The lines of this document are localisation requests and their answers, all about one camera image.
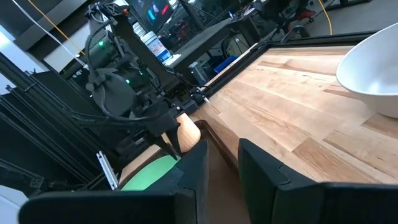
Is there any green plate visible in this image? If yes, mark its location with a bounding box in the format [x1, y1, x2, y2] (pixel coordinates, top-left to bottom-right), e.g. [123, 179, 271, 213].
[120, 154, 182, 192]

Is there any yellow extension cable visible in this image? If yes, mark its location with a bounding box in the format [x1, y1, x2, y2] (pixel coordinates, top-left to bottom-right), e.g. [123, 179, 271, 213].
[317, 0, 334, 36]

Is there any black aluminium table frame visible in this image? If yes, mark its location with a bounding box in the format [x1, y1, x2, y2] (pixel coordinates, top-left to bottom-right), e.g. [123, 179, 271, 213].
[0, 30, 379, 200]

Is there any grey bowl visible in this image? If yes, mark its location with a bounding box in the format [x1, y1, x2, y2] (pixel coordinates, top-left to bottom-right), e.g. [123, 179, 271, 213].
[335, 22, 398, 119]

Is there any orange cup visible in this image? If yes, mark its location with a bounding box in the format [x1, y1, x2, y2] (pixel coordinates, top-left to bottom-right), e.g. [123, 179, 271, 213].
[169, 112, 202, 154]

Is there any thin white cable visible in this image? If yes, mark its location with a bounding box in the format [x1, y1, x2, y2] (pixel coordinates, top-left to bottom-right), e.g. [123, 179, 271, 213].
[11, 0, 88, 68]

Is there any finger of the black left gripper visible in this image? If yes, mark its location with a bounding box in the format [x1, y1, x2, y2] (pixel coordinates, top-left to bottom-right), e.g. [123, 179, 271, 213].
[148, 136, 178, 160]
[166, 127, 183, 156]

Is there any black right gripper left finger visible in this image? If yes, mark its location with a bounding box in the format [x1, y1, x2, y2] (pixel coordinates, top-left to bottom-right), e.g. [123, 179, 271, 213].
[18, 139, 209, 224]

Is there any black office chair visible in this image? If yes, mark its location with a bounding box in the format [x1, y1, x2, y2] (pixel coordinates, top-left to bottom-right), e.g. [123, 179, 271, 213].
[257, 0, 315, 43]

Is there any white canister blue label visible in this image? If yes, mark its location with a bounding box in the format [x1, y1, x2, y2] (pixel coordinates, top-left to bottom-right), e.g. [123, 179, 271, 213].
[139, 30, 174, 65]

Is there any silver aluminium extrusion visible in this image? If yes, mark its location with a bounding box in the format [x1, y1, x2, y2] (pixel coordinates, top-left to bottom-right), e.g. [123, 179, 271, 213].
[95, 150, 119, 191]

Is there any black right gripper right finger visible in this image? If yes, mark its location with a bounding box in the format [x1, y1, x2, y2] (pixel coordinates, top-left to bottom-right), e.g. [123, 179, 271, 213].
[238, 138, 398, 224]

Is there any blue bin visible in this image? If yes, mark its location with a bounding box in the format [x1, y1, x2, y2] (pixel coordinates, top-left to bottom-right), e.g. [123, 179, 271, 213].
[213, 55, 239, 75]

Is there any thin orange cable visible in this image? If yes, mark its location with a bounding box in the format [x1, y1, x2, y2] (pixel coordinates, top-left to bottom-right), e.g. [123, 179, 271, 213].
[27, 0, 85, 57]

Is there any lit computer monitor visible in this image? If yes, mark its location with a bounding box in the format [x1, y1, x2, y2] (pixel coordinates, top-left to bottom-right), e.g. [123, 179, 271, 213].
[126, 0, 175, 34]

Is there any dark grey desk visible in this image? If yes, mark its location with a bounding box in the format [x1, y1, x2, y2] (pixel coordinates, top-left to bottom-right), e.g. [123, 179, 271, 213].
[164, 17, 259, 75]

